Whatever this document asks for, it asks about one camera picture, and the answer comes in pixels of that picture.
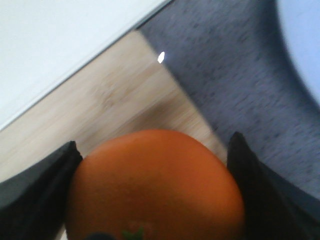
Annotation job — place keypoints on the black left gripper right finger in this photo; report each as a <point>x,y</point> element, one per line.
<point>275,209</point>

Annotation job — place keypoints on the wooden cutting board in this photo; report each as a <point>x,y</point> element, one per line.
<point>122,91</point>

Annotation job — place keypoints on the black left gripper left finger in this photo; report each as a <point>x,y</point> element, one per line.
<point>33,202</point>

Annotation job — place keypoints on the white rectangular tray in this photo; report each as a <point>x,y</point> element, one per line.
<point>44,42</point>

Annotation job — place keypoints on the light blue plate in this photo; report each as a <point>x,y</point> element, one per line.
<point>299,22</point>

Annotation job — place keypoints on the orange mandarin fruit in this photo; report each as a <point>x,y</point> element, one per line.
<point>154,185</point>

